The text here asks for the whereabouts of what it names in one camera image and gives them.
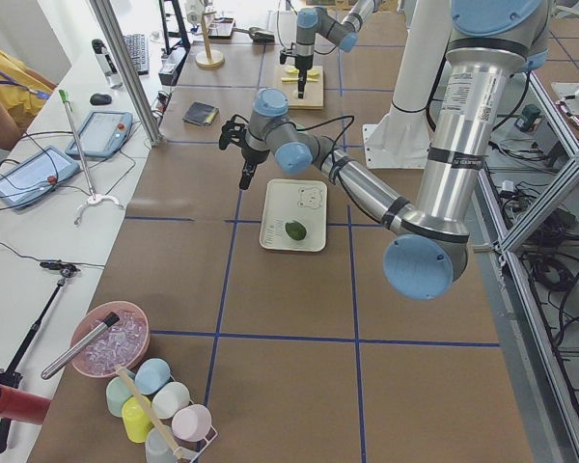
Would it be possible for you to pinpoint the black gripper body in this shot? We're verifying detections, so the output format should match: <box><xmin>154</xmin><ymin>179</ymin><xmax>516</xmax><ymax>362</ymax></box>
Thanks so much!
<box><xmin>218</xmin><ymin>115</ymin><xmax>250</xmax><ymax>150</ymax></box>
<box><xmin>280</xmin><ymin>45</ymin><xmax>314</xmax><ymax>67</ymax></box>

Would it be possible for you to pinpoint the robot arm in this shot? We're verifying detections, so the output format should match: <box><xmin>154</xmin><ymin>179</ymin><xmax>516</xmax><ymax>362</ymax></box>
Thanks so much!
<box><xmin>219</xmin><ymin>1</ymin><xmax>553</xmax><ymax>300</ymax></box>
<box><xmin>280</xmin><ymin>0</ymin><xmax>381</xmax><ymax>99</ymax></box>

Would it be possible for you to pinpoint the pink bowl with ice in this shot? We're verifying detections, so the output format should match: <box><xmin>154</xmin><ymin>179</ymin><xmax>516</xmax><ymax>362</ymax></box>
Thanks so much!
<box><xmin>70</xmin><ymin>301</ymin><xmax>151</xmax><ymax>378</ymax></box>

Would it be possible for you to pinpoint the bamboo cutting board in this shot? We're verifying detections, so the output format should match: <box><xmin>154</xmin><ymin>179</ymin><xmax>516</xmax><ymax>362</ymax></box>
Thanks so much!
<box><xmin>273</xmin><ymin>65</ymin><xmax>324</xmax><ymax>109</ymax></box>

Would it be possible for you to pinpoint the grey folded cloth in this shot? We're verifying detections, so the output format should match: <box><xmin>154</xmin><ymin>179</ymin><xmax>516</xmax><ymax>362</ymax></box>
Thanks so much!
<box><xmin>182</xmin><ymin>101</ymin><xmax>218</xmax><ymax>126</ymax></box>

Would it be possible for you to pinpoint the white bear tray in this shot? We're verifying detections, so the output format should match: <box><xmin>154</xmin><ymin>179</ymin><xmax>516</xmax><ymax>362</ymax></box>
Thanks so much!
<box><xmin>260</xmin><ymin>178</ymin><xmax>327</xmax><ymax>252</ymax></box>

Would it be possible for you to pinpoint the metal scoop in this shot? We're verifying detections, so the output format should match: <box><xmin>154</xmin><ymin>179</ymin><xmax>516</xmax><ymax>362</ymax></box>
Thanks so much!
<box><xmin>233</xmin><ymin>26</ymin><xmax>275</xmax><ymax>43</ymax></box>

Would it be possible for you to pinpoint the wooden stand with round base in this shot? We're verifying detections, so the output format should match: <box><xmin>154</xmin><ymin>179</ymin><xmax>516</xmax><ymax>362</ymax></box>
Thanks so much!
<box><xmin>195</xmin><ymin>13</ymin><xmax>225</xmax><ymax>70</ymax></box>

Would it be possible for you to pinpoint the green avocado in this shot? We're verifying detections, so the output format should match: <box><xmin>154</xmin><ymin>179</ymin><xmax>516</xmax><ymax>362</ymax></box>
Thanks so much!
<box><xmin>284</xmin><ymin>221</ymin><xmax>307</xmax><ymax>241</ymax></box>

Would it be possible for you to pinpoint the dark tray on far table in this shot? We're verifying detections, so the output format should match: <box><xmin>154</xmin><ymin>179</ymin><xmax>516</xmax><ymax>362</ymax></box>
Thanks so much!
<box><xmin>207</xmin><ymin>17</ymin><xmax>235</xmax><ymax>40</ymax></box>

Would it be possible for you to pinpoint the black keyboard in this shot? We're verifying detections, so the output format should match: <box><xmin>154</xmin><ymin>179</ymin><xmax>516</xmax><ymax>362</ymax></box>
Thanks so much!
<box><xmin>123</xmin><ymin>34</ymin><xmax>150</xmax><ymax>75</ymax></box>

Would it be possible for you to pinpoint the far tablet pendant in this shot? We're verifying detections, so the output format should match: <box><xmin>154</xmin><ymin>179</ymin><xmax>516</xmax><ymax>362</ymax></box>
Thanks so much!
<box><xmin>78</xmin><ymin>110</ymin><xmax>133</xmax><ymax>159</ymax></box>

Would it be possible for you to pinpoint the tablet pendant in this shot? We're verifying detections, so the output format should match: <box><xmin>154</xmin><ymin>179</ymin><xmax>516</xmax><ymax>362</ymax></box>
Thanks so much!
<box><xmin>0</xmin><ymin>146</ymin><xmax>80</xmax><ymax>209</ymax></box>
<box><xmin>78</xmin><ymin>110</ymin><xmax>133</xmax><ymax>159</ymax></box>

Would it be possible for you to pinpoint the black computer mouse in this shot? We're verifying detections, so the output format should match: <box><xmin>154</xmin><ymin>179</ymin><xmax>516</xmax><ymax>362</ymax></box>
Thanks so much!
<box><xmin>89</xmin><ymin>93</ymin><xmax>112</xmax><ymax>106</ymax></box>

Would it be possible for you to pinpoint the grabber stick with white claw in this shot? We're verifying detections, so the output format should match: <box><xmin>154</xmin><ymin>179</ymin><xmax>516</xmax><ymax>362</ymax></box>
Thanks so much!
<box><xmin>58</xmin><ymin>89</ymin><xmax>124</xmax><ymax>226</ymax></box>

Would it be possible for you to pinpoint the near tablet pendant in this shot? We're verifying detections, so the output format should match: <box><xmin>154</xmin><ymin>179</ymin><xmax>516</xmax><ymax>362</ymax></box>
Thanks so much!
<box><xmin>0</xmin><ymin>146</ymin><xmax>80</xmax><ymax>209</ymax></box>

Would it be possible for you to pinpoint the steel tube with black cap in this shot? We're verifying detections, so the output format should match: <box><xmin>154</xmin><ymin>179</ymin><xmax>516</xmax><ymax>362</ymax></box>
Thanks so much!
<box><xmin>41</xmin><ymin>312</ymin><xmax>120</xmax><ymax>380</ymax></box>

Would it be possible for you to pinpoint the person in yellow shirt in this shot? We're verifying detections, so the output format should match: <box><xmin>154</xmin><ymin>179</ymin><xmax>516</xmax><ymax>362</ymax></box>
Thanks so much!
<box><xmin>0</xmin><ymin>49</ymin><xmax>57</xmax><ymax>150</ymax></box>

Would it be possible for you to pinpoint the blue cup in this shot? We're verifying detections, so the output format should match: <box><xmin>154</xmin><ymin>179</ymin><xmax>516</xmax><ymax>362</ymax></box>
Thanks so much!
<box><xmin>134</xmin><ymin>358</ymin><xmax>171</xmax><ymax>395</ymax></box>

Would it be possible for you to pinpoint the white cup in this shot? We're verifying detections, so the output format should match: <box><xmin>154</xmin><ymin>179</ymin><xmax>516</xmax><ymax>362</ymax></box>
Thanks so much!
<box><xmin>152</xmin><ymin>381</ymin><xmax>190</xmax><ymax>420</ymax></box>

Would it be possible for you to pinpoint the green cup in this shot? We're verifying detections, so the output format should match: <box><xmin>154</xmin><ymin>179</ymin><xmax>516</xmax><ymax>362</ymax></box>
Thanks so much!
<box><xmin>105</xmin><ymin>376</ymin><xmax>132</xmax><ymax>418</ymax></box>

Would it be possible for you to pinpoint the wooden stick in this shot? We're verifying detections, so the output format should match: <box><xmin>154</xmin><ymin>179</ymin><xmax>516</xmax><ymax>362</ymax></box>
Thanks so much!
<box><xmin>115</xmin><ymin>366</ymin><xmax>186</xmax><ymax>461</ymax></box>

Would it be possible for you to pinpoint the pink cup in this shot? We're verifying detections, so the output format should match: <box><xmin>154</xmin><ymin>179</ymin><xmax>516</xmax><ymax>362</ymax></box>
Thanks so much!
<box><xmin>171</xmin><ymin>404</ymin><xmax>212</xmax><ymax>442</ymax></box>

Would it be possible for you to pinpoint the yellow cup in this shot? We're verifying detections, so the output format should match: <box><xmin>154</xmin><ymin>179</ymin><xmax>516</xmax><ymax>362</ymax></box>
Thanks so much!
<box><xmin>122</xmin><ymin>396</ymin><xmax>153</xmax><ymax>444</ymax></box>

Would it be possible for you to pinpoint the grey cup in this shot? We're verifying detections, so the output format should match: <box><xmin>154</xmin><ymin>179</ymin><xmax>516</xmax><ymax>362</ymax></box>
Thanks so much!
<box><xmin>145</xmin><ymin>428</ymin><xmax>177</xmax><ymax>463</ymax></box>

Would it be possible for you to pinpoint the red cylinder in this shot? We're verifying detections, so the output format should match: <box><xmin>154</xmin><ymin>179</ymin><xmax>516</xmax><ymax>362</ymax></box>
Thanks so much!
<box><xmin>0</xmin><ymin>384</ymin><xmax>51</xmax><ymax>425</ymax></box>

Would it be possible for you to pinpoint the aluminium frame post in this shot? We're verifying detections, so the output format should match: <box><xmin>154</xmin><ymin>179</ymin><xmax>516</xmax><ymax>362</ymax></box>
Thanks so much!
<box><xmin>89</xmin><ymin>0</ymin><xmax>163</xmax><ymax>147</ymax></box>

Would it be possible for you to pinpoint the wire cup rack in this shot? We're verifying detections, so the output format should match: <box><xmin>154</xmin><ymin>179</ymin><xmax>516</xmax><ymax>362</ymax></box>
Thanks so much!
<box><xmin>157</xmin><ymin>377</ymin><xmax>217</xmax><ymax>451</ymax></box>

